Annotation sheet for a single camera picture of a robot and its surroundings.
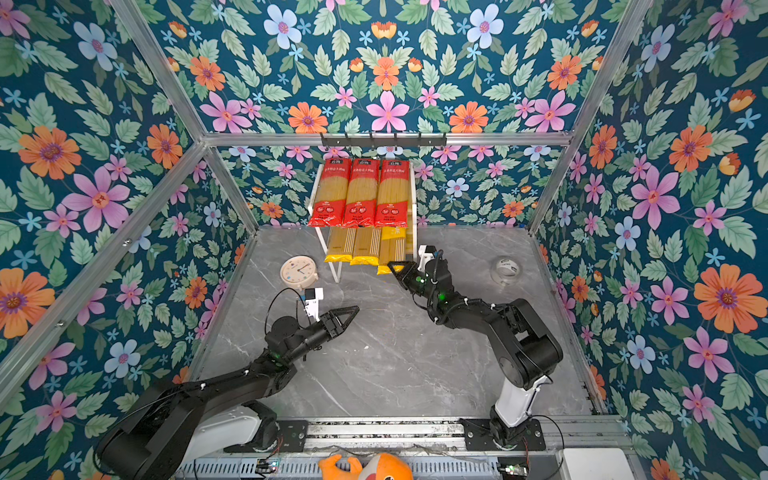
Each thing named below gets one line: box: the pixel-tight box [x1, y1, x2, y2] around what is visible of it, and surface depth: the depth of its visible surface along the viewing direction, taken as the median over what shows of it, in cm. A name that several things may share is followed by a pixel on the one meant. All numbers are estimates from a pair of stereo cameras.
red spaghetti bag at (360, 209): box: [342, 158, 380, 228], surface depth 81 cm
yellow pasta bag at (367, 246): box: [350, 226, 382, 266], surface depth 92 cm
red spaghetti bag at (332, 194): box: [308, 158, 353, 228], surface depth 82 cm
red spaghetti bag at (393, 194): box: [374, 159, 411, 229], surface depth 82 cm
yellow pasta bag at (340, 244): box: [324, 226, 357, 263], surface depth 92 cm
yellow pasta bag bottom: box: [377, 226, 406, 276], surface depth 91 cm
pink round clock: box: [280, 255, 319, 291], surface depth 106 cm
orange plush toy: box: [318, 453, 414, 480], surface depth 65 cm
